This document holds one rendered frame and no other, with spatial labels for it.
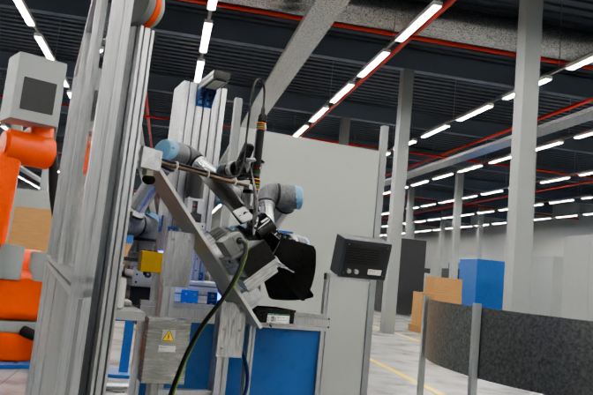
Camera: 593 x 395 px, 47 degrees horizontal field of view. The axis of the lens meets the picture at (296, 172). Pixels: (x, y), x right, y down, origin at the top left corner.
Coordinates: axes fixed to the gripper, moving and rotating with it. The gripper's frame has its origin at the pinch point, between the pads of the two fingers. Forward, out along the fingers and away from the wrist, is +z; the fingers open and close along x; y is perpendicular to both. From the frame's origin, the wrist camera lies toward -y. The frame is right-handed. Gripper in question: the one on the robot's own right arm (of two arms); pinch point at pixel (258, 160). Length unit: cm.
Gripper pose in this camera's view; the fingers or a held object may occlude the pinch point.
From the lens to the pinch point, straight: 280.6
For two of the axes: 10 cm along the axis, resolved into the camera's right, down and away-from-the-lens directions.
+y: -0.9, 9.8, -1.5
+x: -8.5, -1.6, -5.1
